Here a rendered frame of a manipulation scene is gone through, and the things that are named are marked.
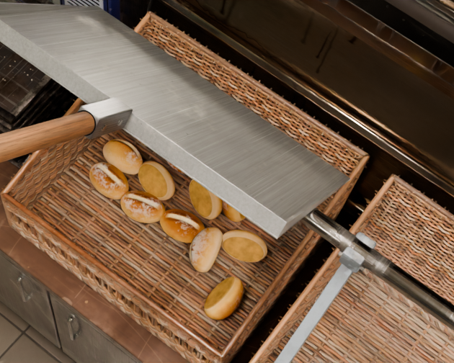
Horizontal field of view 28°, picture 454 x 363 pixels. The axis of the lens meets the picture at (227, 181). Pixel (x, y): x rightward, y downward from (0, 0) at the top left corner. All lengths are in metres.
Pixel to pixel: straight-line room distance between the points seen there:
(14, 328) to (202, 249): 0.80
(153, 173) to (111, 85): 0.60
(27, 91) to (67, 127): 0.79
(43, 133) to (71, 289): 0.87
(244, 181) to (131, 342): 0.66
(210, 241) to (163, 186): 0.16
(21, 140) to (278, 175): 0.47
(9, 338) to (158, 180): 0.76
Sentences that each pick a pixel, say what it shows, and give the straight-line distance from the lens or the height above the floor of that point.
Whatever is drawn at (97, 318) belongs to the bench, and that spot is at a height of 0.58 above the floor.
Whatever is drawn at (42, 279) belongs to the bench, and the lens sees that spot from 1.91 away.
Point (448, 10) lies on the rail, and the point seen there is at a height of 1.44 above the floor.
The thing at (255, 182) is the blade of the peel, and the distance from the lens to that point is 1.30.
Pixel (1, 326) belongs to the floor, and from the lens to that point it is 2.51.
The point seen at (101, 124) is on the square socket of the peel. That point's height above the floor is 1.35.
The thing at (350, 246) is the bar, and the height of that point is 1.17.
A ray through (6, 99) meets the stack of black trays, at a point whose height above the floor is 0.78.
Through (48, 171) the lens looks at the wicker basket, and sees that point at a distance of 1.94.
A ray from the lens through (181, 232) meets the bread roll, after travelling 1.89.
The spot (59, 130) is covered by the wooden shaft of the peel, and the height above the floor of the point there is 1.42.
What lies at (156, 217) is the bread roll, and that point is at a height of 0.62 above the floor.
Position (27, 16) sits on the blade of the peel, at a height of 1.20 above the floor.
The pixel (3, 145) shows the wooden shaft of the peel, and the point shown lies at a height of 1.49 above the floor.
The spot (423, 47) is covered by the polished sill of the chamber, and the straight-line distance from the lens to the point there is 1.53.
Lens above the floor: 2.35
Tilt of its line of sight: 62 degrees down
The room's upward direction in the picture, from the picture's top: 11 degrees clockwise
